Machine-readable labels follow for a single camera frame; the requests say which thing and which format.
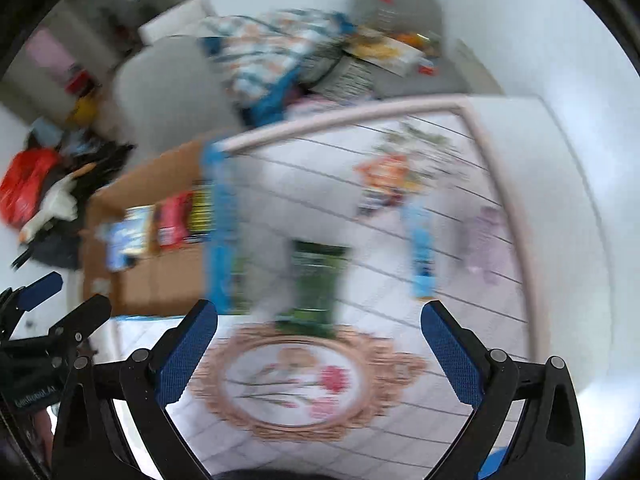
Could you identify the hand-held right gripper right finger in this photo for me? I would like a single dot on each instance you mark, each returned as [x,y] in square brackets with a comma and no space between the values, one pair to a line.
[450,355]

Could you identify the grey printed box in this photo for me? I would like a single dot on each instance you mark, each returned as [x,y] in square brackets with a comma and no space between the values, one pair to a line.
[347,80]

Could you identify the long blue packet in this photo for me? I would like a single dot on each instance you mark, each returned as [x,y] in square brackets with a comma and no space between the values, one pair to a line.
[222,230]

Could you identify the green snack packet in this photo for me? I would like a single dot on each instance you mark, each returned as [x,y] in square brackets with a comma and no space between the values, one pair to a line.
[315,285]

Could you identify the pale purple packet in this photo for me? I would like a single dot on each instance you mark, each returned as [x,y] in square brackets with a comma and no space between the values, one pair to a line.
[482,245]

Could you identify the red plastic bag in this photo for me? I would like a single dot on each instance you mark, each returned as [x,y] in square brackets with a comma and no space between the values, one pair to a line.
[25,185]

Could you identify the yellow printed box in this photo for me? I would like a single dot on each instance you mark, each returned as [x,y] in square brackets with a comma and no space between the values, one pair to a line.
[387,52]

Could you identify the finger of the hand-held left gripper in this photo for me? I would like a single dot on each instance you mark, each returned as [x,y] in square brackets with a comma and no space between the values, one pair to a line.
[82,317]
[42,289]

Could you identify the blue orange patterned blanket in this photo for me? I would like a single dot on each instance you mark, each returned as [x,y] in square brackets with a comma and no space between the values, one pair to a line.
[270,55]

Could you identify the white goose plush toy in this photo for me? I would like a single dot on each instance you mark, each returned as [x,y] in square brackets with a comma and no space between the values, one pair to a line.
[55,205]

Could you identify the pink cloth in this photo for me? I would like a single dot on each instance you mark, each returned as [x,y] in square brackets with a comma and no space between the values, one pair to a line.
[47,52]

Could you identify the brown cardboard box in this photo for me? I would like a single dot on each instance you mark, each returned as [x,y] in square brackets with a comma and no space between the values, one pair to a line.
[150,270]

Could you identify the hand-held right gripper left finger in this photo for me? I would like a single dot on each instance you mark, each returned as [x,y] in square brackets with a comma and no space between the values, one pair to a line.
[187,355]

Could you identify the orange snack packet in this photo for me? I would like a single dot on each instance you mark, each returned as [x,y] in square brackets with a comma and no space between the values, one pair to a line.
[390,180]

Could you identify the light blue snack packet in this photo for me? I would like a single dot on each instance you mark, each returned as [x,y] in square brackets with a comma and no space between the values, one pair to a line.
[127,242]

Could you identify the red snack packet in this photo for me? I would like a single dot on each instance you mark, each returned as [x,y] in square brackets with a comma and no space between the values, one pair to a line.
[175,220]

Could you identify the yellow object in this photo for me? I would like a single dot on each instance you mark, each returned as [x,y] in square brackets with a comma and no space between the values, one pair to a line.
[85,107]

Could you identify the grey cushion with red print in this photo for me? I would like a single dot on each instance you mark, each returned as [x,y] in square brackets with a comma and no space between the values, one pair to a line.
[395,7]

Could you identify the dark clothes pile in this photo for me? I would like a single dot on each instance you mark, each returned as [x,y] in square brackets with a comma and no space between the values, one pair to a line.
[100,160]

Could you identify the yellow black striped packet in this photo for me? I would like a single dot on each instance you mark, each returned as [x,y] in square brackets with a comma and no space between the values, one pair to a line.
[201,212]

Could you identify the plain grey cushion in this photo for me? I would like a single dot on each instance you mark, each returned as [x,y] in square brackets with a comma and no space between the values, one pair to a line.
[170,90]

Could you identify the slim blue tube packet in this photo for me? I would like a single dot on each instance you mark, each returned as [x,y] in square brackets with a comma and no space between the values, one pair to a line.
[420,255]

